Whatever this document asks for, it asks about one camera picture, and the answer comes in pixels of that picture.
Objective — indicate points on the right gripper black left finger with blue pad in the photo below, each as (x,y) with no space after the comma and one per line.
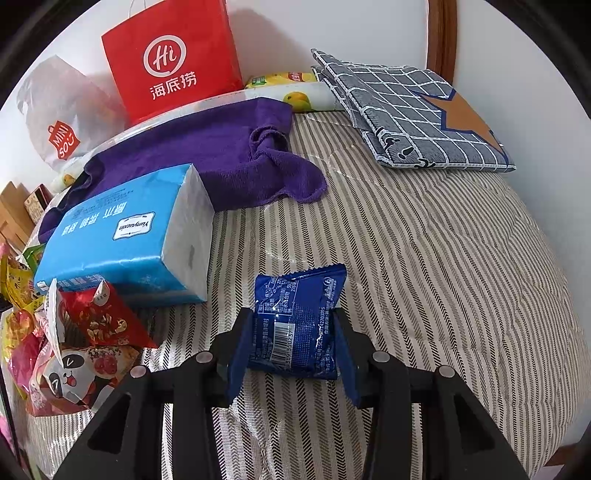
(123,439)

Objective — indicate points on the grey checkered star cloth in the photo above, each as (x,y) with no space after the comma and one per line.
(411,118)

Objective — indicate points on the red paper shopping bag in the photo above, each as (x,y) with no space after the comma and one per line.
(172,54)

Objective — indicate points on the purple towel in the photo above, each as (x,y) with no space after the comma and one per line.
(240,151)

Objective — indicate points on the blue tissue pack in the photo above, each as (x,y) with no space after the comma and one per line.
(150,238)

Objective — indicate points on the white Miniso plastic bag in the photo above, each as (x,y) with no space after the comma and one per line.
(66,113)

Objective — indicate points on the wooden headboard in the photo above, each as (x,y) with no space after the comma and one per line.
(15,222)

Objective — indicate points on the yellow snack packet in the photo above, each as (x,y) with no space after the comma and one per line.
(17,285)

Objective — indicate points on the red triangular snack packet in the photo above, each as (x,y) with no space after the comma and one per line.
(98,313)

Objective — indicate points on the yellow chips bag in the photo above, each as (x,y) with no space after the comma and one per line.
(281,78)

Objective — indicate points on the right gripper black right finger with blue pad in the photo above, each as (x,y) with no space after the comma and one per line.
(460,438)

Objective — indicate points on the pink panda snack bag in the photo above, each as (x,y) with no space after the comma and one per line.
(78,379)

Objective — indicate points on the green snack packet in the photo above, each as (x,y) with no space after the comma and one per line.
(32,256)

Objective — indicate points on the brown wooden door frame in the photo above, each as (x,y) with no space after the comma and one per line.
(442,37)

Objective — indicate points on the white fruit-print roll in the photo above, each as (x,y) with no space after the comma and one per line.
(303,97)

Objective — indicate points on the blue snack packet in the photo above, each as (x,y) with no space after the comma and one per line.
(292,333)

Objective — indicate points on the patterned framed box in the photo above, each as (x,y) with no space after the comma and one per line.
(36,203)

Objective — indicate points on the yellow pink snack bag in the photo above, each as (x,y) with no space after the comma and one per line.
(21,341)

